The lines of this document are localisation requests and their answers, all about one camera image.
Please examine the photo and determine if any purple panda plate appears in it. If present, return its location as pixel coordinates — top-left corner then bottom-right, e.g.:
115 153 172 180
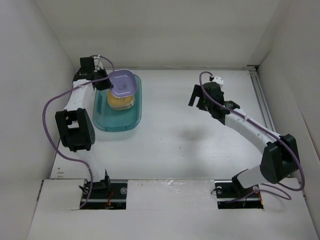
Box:
109 69 138 98

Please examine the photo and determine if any small yellow panda plate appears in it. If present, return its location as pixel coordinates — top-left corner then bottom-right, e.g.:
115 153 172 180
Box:
107 90 135 111

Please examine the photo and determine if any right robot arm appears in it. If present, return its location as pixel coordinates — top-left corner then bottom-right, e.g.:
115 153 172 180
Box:
188 82 301 197

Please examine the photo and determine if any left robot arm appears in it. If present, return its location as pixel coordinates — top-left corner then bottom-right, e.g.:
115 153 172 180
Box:
55 55 113 199

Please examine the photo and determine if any teal plastic bin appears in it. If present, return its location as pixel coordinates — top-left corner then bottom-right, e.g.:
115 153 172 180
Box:
92 75 142 133

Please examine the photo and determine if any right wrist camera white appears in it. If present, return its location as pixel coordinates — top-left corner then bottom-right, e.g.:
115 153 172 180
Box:
209 75 224 88

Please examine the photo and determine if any aluminium rail right edge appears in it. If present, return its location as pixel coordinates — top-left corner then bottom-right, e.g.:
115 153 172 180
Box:
248 65 276 131

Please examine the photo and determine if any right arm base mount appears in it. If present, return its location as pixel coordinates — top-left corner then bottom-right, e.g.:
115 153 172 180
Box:
211 180 264 210

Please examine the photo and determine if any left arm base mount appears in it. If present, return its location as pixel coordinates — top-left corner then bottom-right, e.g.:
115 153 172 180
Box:
80 180 128 210

